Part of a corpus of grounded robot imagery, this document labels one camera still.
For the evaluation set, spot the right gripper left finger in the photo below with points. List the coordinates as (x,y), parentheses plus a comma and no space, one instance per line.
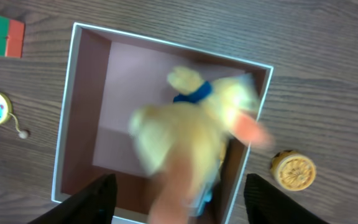
(95,204)

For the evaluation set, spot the golden round wheel toy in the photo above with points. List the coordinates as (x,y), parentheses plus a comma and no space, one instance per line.
(292,170)

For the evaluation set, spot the white box with pink interior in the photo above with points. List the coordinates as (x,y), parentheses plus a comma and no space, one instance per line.
(111,73)

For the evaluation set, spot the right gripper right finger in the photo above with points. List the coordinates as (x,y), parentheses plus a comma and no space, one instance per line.
(265,204)

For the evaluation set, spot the cream plush pig toy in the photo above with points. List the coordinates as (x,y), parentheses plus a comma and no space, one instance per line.
(181,144)

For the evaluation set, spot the colourful puzzle cube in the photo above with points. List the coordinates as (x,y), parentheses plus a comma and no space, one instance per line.
(11,37)

